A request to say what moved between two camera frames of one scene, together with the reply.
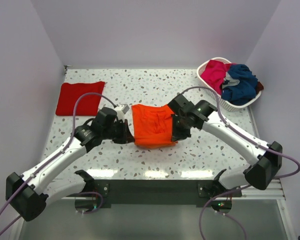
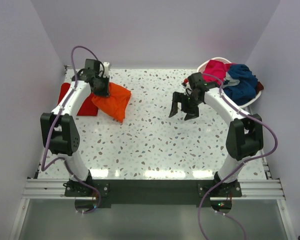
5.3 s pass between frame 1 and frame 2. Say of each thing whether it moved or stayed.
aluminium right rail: stayed
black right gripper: moved
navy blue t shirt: stayed
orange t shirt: moved
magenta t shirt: stayed
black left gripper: moved
